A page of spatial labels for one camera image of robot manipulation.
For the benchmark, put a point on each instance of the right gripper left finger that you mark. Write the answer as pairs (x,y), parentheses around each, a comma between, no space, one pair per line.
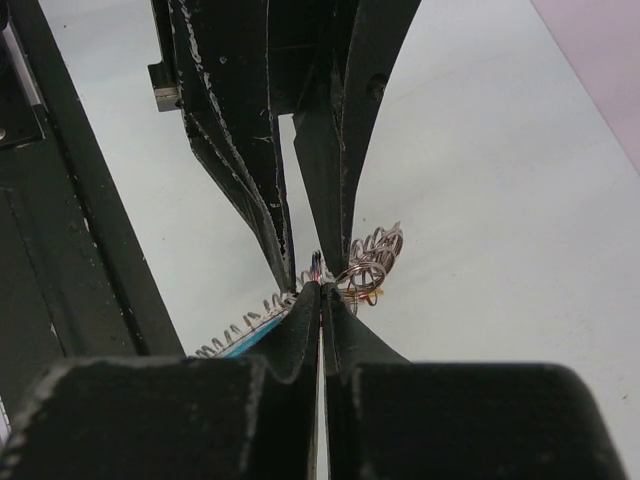
(249,417)

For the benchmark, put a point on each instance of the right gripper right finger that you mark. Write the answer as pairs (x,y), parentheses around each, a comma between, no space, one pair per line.
(391,418)

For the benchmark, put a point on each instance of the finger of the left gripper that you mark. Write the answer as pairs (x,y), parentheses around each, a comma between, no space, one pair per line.
(237,141)
(359,43)

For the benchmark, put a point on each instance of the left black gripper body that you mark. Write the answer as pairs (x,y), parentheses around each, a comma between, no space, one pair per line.
(276,40)

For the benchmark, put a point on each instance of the blue key cover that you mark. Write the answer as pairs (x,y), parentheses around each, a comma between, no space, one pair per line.
(241,343)

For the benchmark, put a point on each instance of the yellow red keys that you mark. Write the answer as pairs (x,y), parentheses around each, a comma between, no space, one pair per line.
(364,296)

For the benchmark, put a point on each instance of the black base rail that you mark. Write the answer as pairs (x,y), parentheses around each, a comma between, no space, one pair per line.
(74,280)

